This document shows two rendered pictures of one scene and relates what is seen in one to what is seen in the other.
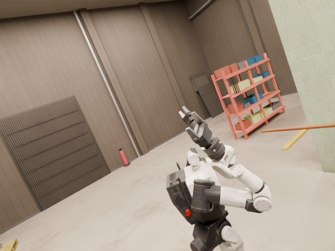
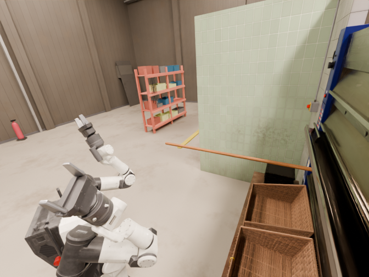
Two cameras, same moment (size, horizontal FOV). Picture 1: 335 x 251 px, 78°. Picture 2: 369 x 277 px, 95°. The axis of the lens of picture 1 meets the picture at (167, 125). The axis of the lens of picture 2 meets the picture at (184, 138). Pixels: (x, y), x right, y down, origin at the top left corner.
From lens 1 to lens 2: 0.45 m
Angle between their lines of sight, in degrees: 32
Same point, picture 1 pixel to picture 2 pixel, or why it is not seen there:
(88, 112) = not seen: outside the picture
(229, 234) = (111, 266)
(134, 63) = (48, 23)
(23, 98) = not seen: outside the picture
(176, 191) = (42, 239)
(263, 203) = (148, 262)
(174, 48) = (102, 25)
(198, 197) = (67, 260)
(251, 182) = (140, 241)
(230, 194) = (113, 251)
